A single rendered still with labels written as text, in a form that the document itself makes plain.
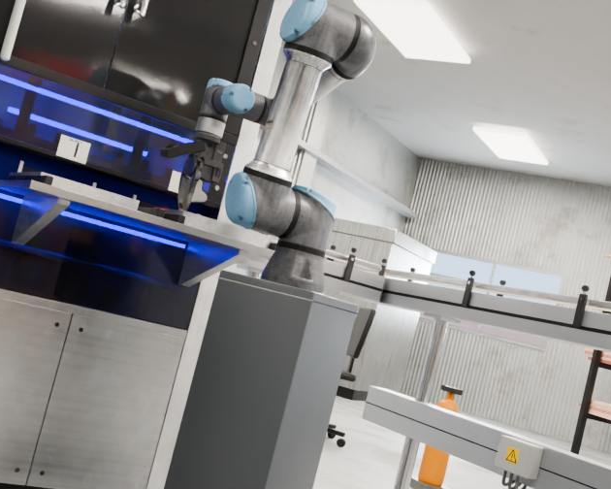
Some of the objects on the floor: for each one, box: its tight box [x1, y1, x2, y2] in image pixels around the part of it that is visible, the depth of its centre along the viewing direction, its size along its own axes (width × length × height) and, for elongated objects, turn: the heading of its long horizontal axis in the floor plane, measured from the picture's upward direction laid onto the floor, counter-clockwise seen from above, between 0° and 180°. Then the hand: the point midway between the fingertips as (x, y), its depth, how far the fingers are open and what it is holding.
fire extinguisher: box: [409, 384, 463, 489], centre depth 467 cm, size 24×25×55 cm
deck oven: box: [323, 217, 437, 401], centre depth 991 cm, size 136×104×180 cm
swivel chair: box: [327, 308, 376, 447], centre depth 561 cm, size 55×55×87 cm
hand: (181, 206), depth 237 cm, fingers closed, pressing on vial
